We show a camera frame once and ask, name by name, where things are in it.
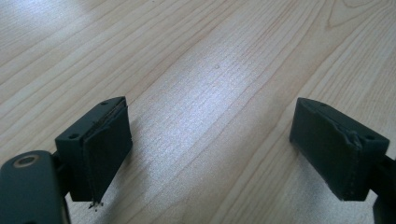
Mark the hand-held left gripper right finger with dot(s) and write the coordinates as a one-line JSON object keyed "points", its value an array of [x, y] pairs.
{"points": [[336, 149]]}

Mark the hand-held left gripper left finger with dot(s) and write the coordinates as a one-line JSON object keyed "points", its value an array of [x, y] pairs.
{"points": [[99, 146]]}

